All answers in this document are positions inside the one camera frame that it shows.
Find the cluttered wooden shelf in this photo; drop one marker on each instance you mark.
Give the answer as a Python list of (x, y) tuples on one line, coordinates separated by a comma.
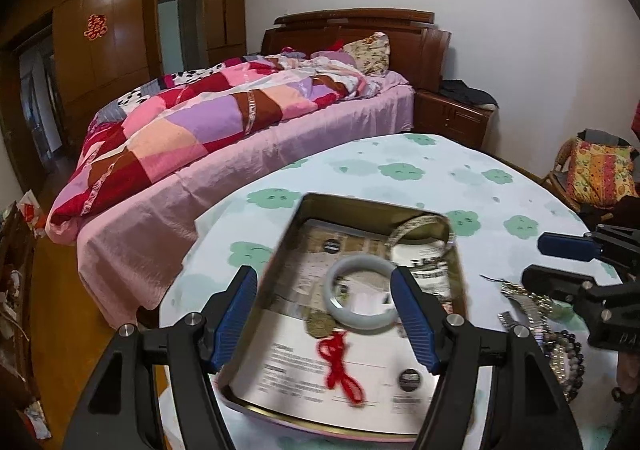
[(15, 290)]

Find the person's right hand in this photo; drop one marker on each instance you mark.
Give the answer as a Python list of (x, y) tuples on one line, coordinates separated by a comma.
[(625, 375)]

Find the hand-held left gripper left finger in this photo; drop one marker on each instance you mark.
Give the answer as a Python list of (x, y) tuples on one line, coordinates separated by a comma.
[(235, 315)]

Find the floral pillow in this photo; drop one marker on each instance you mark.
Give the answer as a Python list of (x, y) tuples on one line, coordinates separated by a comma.
[(370, 50)]

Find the wooden bed with pink sheet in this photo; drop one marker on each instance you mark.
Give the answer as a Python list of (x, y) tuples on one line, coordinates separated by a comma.
[(250, 155)]

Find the patchwork quilt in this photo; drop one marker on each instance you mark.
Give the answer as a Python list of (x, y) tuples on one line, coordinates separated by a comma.
[(200, 120)]

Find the silver metal wristwatch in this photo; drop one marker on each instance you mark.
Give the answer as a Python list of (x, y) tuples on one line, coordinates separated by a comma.
[(532, 302)]

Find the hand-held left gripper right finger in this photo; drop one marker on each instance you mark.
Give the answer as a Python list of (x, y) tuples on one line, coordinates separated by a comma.
[(412, 315)]

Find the printed paper leaflet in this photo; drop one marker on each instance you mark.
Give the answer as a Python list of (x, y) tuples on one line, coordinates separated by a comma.
[(300, 360)]

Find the engraved silver bangle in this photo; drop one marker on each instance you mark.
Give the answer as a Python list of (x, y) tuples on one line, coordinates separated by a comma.
[(407, 228)]

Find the pale jade bangle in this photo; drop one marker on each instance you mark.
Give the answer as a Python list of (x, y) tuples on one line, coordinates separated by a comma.
[(331, 291)]

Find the dark clothes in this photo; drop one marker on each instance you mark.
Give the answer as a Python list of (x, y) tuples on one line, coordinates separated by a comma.
[(467, 92)]

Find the rectangular metal tin box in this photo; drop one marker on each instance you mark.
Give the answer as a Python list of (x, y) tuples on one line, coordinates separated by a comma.
[(280, 290)]

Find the orange patterned cushion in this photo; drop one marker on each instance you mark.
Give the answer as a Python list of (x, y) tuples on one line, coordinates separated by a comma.
[(600, 172)]

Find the wooden nightstand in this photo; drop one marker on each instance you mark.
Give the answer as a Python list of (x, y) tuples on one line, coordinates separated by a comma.
[(450, 117)]

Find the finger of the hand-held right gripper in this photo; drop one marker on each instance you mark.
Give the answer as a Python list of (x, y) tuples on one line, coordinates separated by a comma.
[(565, 246), (555, 281)]

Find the brown wooden wardrobe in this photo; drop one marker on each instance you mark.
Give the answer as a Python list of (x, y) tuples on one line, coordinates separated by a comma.
[(115, 30)]

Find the red paper decoration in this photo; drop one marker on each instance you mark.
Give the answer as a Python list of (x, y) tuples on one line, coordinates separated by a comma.
[(95, 26)]

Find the rattan chair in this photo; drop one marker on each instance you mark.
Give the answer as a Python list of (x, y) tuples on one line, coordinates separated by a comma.
[(557, 170)]

